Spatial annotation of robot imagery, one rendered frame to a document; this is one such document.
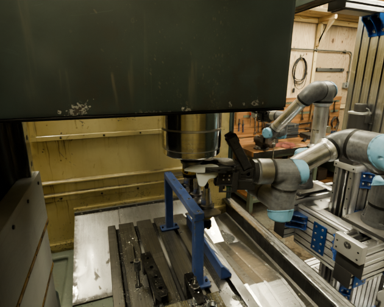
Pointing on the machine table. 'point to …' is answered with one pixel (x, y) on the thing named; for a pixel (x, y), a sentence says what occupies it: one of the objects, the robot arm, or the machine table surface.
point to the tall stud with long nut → (137, 271)
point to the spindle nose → (191, 136)
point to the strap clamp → (192, 289)
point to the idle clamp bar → (161, 297)
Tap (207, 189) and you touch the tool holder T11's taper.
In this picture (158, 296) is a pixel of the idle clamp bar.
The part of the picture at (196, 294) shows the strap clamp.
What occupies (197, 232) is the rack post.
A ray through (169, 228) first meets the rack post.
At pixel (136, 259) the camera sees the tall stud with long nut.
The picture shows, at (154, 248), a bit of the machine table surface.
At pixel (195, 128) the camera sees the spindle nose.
